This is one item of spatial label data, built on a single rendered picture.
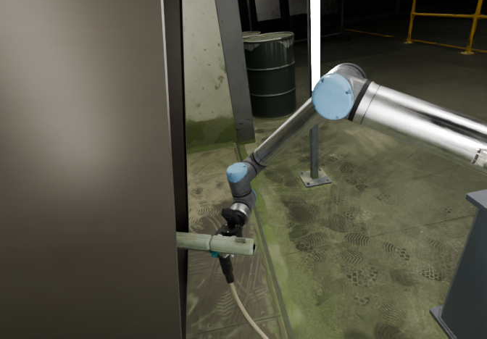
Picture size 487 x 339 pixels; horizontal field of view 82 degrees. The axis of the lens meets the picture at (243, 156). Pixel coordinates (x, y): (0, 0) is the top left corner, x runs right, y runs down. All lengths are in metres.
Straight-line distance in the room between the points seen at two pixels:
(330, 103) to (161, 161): 0.52
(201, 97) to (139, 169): 2.27
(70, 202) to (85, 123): 0.12
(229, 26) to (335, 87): 1.86
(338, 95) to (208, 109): 2.00
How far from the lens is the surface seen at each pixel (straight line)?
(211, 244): 1.00
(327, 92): 0.78
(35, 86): 0.38
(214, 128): 2.74
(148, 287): 0.54
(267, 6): 7.45
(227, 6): 2.54
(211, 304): 1.51
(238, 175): 1.14
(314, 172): 2.18
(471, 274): 1.30
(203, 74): 2.58
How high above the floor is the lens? 1.28
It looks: 29 degrees down
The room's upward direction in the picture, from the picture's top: 9 degrees counter-clockwise
